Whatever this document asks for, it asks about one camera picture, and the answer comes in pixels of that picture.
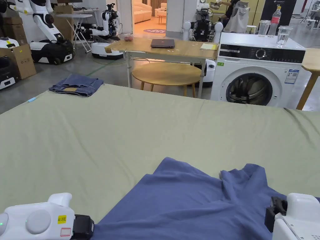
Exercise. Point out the stack of brown cartons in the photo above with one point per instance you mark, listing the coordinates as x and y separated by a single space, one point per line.
12 27

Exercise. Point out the white washing machine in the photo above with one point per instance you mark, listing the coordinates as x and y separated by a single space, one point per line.
257 70

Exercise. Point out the bed with pale green sheet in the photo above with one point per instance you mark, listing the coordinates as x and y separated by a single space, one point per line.
100 130

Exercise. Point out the blue shirt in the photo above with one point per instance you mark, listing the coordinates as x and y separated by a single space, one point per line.
190 202

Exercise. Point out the white robot with round shoulders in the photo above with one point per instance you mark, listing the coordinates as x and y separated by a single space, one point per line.
203 45

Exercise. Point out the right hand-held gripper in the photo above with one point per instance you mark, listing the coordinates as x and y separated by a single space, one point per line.
297 215

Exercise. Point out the white black humanoid robot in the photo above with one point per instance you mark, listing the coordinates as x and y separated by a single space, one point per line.
106 32

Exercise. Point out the folded denim jeans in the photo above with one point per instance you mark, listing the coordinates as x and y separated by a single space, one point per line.
76 86

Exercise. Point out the small pale blue tag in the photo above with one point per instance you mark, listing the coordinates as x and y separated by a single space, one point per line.
31 100

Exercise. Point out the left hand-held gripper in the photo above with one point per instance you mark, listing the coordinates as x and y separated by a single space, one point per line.
37 220

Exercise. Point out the white black robot base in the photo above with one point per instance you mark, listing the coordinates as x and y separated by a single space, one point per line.
7 70

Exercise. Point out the cardboard carton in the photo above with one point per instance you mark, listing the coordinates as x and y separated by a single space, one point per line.
21 60

